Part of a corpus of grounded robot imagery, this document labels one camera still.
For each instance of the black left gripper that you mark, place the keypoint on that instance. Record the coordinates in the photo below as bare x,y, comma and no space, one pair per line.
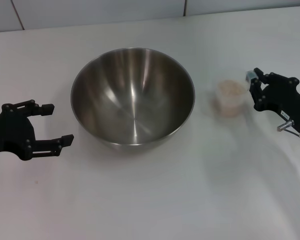
12,132

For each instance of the clear plastic cup of rice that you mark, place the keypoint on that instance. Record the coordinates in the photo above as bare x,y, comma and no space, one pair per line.
230,91

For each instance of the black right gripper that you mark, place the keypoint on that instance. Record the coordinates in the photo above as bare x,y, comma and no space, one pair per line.
282,100

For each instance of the large stainless steel mixing bowl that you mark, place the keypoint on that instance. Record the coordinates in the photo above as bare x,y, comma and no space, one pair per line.
132,100

